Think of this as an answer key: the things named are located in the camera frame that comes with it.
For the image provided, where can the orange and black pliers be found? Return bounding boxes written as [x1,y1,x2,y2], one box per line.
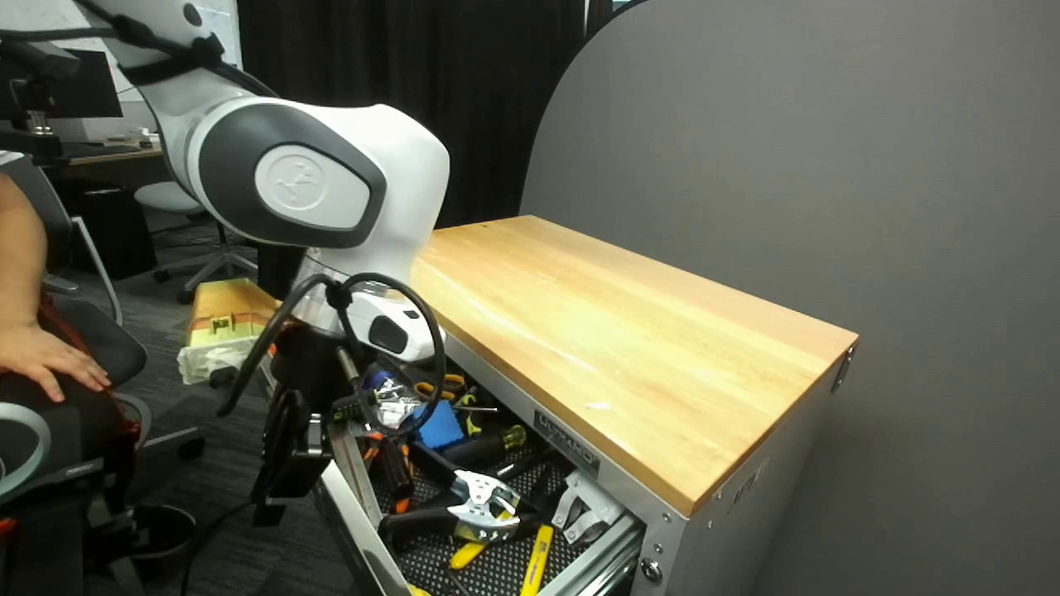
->
[362,426,424,515]

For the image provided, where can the orange yellow-handled pliers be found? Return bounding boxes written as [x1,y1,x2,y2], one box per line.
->
[414,369,474,405]

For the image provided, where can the black-handled pliers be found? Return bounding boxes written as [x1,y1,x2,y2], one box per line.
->
[376,499,467,555]

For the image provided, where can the black office chair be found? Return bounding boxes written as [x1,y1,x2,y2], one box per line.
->
[0,144,209,569]

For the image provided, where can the blue foam block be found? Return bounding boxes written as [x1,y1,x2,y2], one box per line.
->
[410,397,470,453]

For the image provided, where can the silver metal bracket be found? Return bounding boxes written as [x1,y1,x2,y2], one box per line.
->
[548,471,629,550]

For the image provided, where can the long yellow-handled tool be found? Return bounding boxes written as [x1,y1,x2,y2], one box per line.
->
[516,518,561,596]

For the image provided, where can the short yellow-handled tool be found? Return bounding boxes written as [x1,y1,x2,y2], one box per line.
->
[447,534,497,576]

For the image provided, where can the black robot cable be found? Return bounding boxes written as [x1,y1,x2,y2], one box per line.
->
[216,271,450,448]

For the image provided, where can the wooden office desk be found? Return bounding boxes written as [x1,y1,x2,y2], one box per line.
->
[58,137,180,190]

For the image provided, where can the person's dark clothed leg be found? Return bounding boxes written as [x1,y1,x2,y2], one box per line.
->
[0,289,150,524]

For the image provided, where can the grey tool cabinet wooden top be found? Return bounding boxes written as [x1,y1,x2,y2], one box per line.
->
[407,210,863,596]

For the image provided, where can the person's bare hand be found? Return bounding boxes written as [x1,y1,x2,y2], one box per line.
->
[0,321,117,405]

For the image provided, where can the black mesh drawer liner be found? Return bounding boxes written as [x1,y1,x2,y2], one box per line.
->
[395,526,580,596]

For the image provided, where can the tape-wrapped wrist camera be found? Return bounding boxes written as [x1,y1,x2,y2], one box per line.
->
[176,273,283,389]

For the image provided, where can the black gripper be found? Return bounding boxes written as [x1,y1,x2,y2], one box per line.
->
[253,327,363,531]

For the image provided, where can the white plastic ring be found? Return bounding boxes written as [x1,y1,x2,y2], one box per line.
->
[0,400,56,499]

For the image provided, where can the black waste bin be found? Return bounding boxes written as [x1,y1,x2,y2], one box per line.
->
[76,181,160,282]

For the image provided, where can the black floor cable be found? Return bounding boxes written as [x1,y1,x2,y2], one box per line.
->
[176,494,267,596]

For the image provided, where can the person's bare forearm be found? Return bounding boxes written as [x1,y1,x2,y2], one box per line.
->
[0,172,50,333]

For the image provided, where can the grey office chair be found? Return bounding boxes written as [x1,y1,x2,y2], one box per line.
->
[132,177,266,304]

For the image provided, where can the grey rounded partition panel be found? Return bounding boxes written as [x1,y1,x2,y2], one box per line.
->
[516,0,1060,596]

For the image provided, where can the blue-handled screwdriver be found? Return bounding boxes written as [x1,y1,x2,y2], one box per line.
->
[367,366,424,432]

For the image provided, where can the grey metal cabinet drawer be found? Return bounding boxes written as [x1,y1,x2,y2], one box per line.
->
[315,362,649,596]

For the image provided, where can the black and yellow tool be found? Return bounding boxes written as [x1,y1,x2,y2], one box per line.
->
[442,420,533,473]

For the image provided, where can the large black computer monitor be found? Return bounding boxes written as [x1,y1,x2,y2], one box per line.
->
[0,45,126,120]

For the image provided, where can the silver spring clamp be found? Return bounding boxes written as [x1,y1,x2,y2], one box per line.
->
[442,465,525,547]

